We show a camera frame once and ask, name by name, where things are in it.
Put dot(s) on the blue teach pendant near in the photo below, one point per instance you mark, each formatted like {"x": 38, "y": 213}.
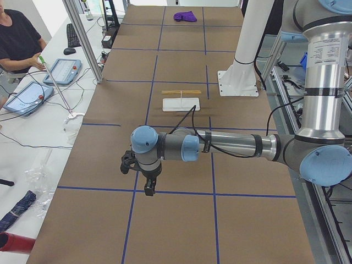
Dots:
{"x": 29, "y": 99}

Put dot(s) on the black box on desk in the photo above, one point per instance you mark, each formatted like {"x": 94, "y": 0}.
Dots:
{"x": 107, "y": 42}

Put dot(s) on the clear plastic wrap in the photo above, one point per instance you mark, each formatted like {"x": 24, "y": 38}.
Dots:
{"x": 42, "y": 184}

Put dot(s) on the folded dark blue umbrella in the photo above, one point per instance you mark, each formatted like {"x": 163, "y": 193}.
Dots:
{"x": 20, "y": 207}

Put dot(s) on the metal reacher grabber stick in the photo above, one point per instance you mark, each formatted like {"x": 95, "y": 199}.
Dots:
{"x": 72, "y": 115}

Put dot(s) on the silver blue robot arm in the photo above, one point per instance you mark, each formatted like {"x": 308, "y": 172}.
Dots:
{"x": 316, "y": 151}

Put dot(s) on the black computer mouse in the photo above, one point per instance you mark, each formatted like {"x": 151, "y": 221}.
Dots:
{"x": 69, "y": 51}

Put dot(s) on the person in black shirt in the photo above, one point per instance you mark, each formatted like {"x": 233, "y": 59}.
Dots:
{"x": 21, "y": 44}

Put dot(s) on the blue teach pendant far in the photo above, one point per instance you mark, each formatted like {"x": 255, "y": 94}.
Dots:
{"x": 64, "y": 71}

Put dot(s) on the aluminium frame post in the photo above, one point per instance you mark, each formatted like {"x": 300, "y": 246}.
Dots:
{"x": 74, "y": 16}

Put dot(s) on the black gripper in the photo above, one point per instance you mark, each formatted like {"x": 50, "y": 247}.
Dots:
{"x": 150, "y": 176}

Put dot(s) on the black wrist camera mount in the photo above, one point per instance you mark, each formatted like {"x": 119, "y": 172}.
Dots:
{"x": 129, "y": 162}

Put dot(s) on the purple towel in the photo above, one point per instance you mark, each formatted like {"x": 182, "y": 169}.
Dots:
{"x": 185, "y": 16}

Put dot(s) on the black keyboard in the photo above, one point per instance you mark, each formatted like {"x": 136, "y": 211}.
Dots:
{"x": 72, "y": 37}

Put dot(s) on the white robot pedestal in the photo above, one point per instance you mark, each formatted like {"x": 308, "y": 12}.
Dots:
{"x": 239, "y": 80}

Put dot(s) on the blue teach pendant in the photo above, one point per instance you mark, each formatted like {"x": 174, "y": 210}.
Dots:
{"x": 29, "y": 99}
{"x": 64, "y": 71}

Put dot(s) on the white rack with wooden bars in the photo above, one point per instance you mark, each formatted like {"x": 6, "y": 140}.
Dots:
{"x": 181, "y": 103}

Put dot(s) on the red cylinder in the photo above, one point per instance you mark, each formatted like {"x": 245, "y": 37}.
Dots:
{"x": 16, "y": 243}

